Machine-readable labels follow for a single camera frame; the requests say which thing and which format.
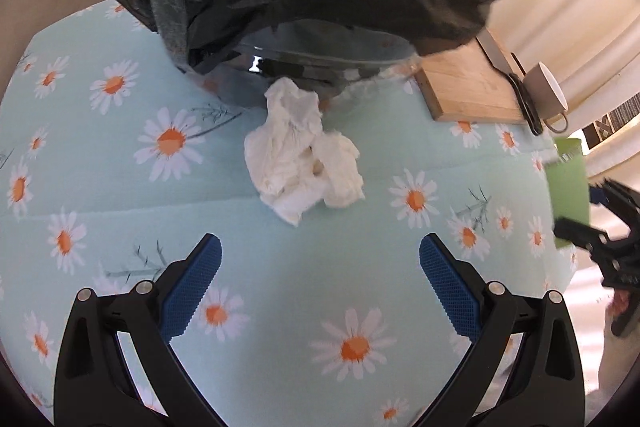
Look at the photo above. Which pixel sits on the person's right hand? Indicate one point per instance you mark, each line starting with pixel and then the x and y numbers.
pixel 625 312

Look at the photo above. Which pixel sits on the steel cleaver black handle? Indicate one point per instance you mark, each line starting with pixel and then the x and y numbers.
pixel 498 61

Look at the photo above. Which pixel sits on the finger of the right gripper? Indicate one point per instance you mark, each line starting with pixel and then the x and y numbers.
pixel 580 235
pixel 617 197

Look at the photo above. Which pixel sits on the beige ceramic mug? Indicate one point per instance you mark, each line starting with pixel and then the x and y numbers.
pixel 546 92

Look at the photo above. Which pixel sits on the white tissue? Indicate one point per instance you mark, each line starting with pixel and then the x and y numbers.
pixel 294 163

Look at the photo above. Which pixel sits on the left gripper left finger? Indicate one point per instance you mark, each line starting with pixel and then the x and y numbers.
pixel 93 385

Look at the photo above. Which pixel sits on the wooden cutting board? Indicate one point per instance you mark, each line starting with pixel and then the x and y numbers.
pixel 461 84

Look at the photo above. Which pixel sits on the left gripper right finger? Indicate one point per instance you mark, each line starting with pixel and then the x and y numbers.
pixel 545 386

